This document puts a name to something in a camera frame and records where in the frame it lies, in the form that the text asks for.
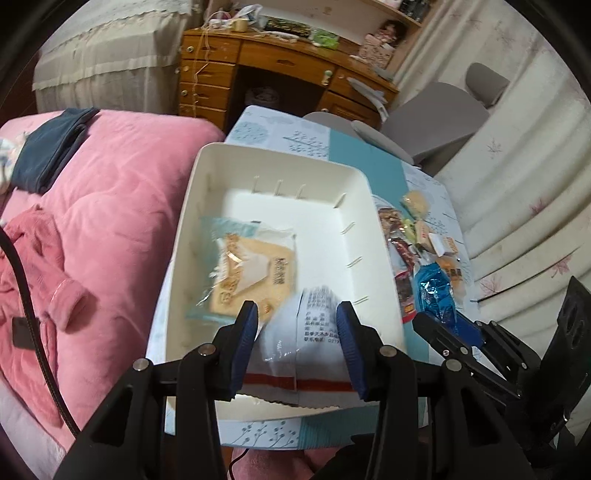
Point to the wooden desk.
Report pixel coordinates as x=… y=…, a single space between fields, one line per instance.
x=277 y=53

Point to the brown snack packet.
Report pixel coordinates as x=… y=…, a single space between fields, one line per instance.
x=390 y=221

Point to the white lace-covered cabinet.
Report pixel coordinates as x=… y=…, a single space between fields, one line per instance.
x=106 y=60

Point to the pink garment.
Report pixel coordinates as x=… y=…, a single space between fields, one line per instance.
x=27 y=272

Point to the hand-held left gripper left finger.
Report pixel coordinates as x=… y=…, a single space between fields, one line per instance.
x=245 y=344

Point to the wooden shelf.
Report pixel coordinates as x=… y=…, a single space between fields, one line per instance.
x=406 y=14

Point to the white plastic bag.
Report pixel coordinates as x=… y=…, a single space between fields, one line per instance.
x=249 y=11

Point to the dark blue cloth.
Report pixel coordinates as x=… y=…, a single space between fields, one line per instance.
x=46 y=147

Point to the blue snack packet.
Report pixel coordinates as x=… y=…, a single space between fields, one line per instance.
x=434 y=290

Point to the clear bag beige cake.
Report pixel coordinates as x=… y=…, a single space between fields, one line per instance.
x=415 y=203

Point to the green packet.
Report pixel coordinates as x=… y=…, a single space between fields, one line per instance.
x=325 y=38

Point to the pink blanket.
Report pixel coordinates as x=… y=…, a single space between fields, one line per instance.
x=129 y=194

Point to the doll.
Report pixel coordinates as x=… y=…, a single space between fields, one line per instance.
x=392 y=32

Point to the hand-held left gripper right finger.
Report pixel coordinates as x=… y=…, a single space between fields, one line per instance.
x=350 y=346

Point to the white plastic drawer latch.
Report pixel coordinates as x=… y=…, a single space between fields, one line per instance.
x=327 y=77

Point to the orange snack packet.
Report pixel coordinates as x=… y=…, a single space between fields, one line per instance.
x=450 y=272

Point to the white floral blanket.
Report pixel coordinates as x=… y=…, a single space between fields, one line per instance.
x=7 y=157

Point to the dark green box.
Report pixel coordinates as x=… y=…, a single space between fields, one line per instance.
x=284 y=25

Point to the grey office chair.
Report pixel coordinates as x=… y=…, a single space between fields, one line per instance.
x=434 y=115

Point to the beige cup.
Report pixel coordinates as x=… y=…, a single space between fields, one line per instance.
x=240 y=25

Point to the red snack packet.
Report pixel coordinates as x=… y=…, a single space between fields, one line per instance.
x=402 y=277

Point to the white floral curtain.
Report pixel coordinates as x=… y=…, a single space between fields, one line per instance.
x=531 y=138

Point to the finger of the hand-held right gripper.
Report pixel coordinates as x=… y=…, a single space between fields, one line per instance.
x=436 y=334
x=468 y=330

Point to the beige cracker packet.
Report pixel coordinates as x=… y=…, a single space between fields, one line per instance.
x=249 y=267

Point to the white plastic bin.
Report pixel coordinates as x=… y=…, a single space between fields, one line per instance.
x=277 y=217

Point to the white snack packet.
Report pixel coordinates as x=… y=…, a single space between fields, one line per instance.
x=314 y=332

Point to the teal white patterned tablecloth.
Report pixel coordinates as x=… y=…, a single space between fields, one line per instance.
x=360 y=152

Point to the pile of small candy packets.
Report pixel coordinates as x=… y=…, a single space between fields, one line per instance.
x=434 y=240

